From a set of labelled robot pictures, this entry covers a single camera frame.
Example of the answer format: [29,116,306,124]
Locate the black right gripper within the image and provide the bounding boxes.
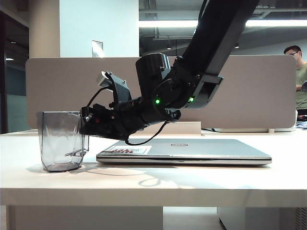
[80,97,145,141]

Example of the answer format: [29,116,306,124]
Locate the transparent grey faceted water cup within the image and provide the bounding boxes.
[35,111,90,173]

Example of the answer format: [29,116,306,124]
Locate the silver closed laptop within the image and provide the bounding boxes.
[95,138,273,167]

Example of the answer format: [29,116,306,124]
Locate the taupe fabric desk divider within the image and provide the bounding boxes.
[25,55,297,130]

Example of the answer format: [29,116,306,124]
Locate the white sticker with red letters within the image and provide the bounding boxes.
[103,145,152,155]

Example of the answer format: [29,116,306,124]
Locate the beige desk front panel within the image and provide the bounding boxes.
[7,206,164,230]

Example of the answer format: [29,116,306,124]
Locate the grey under-desk cabinet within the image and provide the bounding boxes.
[217,207,307,230]

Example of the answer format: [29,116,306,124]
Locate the man in green shirt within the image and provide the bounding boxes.
[283,45,307,111]

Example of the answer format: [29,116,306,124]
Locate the black camera cable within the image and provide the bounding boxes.
[87,86,113,108]

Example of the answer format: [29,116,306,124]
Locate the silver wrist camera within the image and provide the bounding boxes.
[97,71,113,89]

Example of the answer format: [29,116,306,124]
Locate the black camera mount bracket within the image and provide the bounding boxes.
[107,74,132,109]

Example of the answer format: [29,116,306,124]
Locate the black looping gripper cable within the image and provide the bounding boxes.
[124,121,170,146]

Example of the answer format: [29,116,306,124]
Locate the framed wall poster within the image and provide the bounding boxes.
[91,40,104,58]

